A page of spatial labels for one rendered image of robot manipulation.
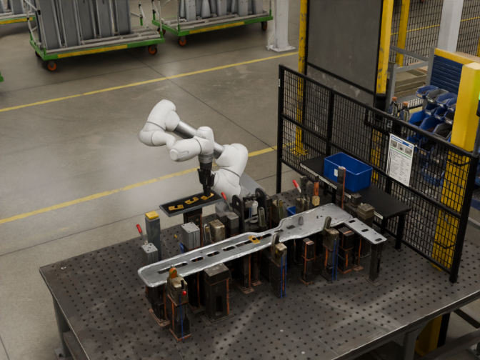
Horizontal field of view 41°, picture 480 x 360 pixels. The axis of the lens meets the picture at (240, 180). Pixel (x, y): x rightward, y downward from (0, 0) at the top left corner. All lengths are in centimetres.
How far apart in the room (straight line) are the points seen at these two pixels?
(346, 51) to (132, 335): 354
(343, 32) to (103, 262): 318
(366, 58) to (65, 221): 309
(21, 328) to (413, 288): 274
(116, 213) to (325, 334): 302
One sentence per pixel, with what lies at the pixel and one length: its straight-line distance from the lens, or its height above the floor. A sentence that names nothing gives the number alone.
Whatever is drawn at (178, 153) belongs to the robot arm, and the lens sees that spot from 360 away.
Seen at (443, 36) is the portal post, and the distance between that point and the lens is 801.
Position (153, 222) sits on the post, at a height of 112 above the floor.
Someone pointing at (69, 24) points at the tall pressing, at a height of 62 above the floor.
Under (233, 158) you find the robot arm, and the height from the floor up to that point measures 116.
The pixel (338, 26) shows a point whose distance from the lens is 619.
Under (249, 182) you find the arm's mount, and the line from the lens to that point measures 449.
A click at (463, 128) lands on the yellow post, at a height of 165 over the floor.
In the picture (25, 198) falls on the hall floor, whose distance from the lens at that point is 659.
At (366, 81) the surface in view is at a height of 112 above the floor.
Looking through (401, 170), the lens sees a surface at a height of 124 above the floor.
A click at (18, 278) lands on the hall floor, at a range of 547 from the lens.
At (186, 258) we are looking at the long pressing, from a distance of 366.
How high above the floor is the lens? 309
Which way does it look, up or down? 28 degrees down
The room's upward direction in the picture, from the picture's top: 1 degrees counter-clockwise
